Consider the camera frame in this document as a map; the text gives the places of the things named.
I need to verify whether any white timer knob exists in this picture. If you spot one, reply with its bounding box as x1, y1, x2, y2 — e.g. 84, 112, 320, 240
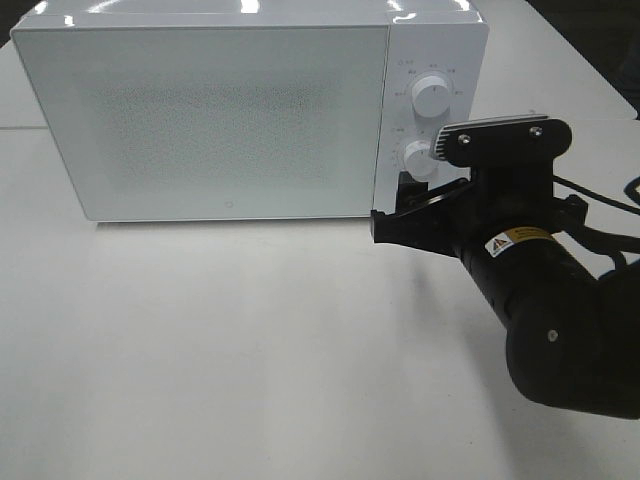
402, 140, 438, 182

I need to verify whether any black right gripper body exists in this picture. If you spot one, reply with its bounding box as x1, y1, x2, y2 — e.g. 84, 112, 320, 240
429, 164, 586, 265

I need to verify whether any white microwave oven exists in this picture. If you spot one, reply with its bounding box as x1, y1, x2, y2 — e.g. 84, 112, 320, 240
10, 1, 489, 217

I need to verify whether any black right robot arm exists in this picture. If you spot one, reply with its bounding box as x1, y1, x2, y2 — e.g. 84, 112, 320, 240
371, 167, 639, 419

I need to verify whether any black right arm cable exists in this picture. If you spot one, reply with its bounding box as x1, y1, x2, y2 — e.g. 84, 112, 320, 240
552, 172, 640, 274

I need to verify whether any white microwave door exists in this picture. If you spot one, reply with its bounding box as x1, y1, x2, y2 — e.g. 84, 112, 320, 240
14, 27, 387, 221

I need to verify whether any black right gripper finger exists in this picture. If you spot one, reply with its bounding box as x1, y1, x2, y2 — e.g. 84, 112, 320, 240
395, 171, 472, 215
370, 197, 450, 253

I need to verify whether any upper white power knob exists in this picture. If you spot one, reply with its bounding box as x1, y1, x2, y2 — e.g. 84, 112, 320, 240
410, 72, 451, 118

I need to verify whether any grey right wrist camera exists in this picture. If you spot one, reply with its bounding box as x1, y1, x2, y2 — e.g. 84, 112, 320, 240
431, 114, 573, 168

